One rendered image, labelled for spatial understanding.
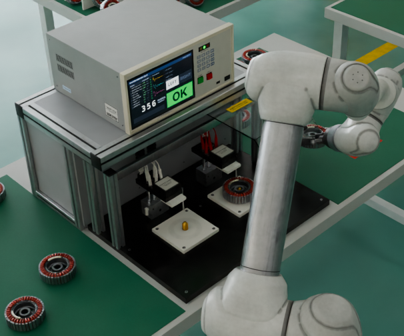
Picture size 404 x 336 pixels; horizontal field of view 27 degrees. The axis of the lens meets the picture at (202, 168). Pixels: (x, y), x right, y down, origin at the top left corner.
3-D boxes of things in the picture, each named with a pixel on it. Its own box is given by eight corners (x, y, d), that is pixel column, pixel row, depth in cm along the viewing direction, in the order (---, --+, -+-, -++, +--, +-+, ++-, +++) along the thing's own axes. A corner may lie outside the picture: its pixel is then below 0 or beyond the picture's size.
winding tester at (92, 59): (234, 81, 270) (233, 23, 258) (130, 136, 247) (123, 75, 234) (155, 43, 294) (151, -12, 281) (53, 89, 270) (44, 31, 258)
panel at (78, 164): (231, 142, 303) (230, 69, 285) (85, 226, 268) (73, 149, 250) (229, 141, 304) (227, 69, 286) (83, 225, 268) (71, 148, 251)
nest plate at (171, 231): (219, 231, 263) (219, 228, 263) (183, 254, 255) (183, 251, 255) (187, 210, 272) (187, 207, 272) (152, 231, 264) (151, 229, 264)
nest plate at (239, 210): (271, 197, 276) (271, 194, 276) (239, 217, 268) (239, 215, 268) (239, 178, 285) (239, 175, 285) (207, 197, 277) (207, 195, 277)
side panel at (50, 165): (88, 227, 271) (76, 145, 252) (81, 231, 269) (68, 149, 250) (39, 190, 287) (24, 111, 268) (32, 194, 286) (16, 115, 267)
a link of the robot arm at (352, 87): (383, 76, 212) (329, 69, 214) (386, 53, 194) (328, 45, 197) (374, 125, 210) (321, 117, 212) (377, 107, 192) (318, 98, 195)
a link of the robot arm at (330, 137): (361, 149, 265) (353, 148, 271) (357, 121, 264) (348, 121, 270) (336, 155, 263) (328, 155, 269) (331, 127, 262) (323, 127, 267)
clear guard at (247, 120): (320, 131, 265) (321, 115, 261) (268, 163, 252) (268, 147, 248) (246, 94, 284) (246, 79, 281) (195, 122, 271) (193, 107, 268)
